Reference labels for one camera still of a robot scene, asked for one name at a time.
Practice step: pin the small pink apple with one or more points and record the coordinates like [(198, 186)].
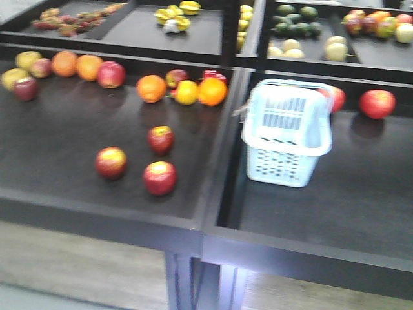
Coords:
[(41, 68)]

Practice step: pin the light blue plastic basket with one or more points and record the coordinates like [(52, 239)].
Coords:
[(286, 130)]

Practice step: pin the black wooden display stand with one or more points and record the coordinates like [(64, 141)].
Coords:
[(350, 227)]

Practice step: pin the cherry tomato vine pile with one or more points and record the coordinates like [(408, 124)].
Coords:
[(71, 25)]

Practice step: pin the red bell pepper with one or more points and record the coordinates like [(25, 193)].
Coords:
[(214, 74)]

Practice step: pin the red apple beside yellow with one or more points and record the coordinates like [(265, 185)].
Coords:
[(26, 89)]

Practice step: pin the red apple right tray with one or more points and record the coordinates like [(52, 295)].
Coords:
[(377, 104)]

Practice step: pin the red apple front middle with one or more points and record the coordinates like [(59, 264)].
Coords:
[(161, 139)]

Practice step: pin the red apple back row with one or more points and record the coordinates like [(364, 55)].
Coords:
[(111, 75)]

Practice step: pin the red apple by pepper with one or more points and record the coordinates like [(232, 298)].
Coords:
[(173, 77)]

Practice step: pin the red apple behind basket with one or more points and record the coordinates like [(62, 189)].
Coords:
[(338, 98)]

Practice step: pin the white garlic bulb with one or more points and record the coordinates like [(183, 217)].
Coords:
[(171, 27)]

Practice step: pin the red apple front left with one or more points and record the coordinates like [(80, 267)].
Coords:
[(110, 163)]

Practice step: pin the red apple front right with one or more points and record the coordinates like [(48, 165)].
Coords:
[(160, 178)]

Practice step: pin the orange fruit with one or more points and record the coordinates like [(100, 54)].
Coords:
[(212, 91), (64, 64), (87, 67), (151, 88)]

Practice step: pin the yellow starfruit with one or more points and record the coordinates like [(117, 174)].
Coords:
[(189, 7)]

